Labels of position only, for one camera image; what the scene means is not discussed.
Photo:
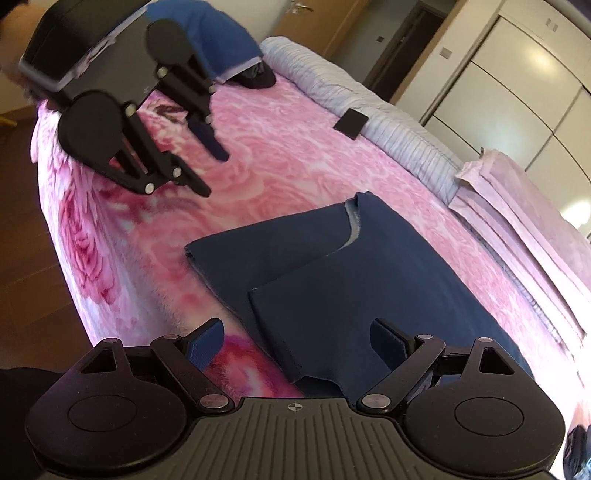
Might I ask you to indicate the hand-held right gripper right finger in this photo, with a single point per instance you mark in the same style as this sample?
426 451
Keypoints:
390 344

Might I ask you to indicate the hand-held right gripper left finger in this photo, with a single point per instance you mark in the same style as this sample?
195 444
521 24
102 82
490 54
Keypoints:
205 345

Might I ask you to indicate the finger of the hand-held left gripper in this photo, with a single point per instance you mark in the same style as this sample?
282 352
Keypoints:
152 170
210 136

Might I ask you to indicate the navy garment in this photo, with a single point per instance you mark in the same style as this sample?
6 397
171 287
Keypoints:
369 277

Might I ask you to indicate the person's left forearm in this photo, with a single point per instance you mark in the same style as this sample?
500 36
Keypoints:
14 46

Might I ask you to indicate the pink floral blanket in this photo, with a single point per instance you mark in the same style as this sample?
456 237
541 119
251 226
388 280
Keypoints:
277 152

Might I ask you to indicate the black garment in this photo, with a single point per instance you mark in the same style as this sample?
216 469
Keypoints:
256 76

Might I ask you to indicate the blue sweatshirt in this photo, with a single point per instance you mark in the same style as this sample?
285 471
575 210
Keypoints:
212 37

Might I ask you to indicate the black phone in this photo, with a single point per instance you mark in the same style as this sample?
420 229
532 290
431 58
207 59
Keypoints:
351 123

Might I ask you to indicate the light wooden door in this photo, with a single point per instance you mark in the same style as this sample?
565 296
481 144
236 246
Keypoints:
323 23

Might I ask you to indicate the rolled striped grey quilt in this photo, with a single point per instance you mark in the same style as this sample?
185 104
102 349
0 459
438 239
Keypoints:
369 120

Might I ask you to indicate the dark wooden door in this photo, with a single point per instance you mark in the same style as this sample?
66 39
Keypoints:
401 50

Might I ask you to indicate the white wardrobe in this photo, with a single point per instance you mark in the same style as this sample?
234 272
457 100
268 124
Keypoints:
508 83

